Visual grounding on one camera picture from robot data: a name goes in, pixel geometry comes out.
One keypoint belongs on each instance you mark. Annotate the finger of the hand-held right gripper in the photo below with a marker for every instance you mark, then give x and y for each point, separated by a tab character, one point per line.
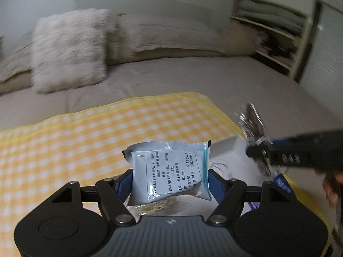
284	140
284	158

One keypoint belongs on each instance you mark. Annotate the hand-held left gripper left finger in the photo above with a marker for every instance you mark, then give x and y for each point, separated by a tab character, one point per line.
124	184

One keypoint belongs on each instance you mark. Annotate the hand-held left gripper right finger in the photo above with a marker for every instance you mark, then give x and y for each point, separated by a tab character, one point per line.
215	186

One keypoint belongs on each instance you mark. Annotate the white cardboard box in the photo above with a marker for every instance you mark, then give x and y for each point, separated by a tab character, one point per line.
235	163

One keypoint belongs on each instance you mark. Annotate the clear bag with brown trinkets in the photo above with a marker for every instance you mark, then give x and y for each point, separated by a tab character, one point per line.
254	128

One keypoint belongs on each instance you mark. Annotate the floral fabric pouch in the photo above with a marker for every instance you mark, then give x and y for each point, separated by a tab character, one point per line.
160	206

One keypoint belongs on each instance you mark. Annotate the printed foil sachet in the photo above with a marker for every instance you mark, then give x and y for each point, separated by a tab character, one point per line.
166	171

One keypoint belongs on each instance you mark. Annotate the person's right hand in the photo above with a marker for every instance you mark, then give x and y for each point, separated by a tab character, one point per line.
332	187

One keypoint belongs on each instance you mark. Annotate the yellow checked cloth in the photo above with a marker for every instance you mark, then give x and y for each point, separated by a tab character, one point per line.
80	144

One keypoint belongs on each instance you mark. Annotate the white wardrobe door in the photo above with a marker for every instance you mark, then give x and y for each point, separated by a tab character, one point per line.
327	59

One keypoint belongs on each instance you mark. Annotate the white storage shelf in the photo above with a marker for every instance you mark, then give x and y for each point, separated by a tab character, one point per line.
292	37

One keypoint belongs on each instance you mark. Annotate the folded linens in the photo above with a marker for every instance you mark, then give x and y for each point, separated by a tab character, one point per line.
268	13

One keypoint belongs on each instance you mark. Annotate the fluffy square pillow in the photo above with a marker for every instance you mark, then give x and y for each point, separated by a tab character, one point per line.
67	50

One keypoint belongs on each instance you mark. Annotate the long beige plush pillow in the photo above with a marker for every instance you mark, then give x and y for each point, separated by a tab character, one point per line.
174	34

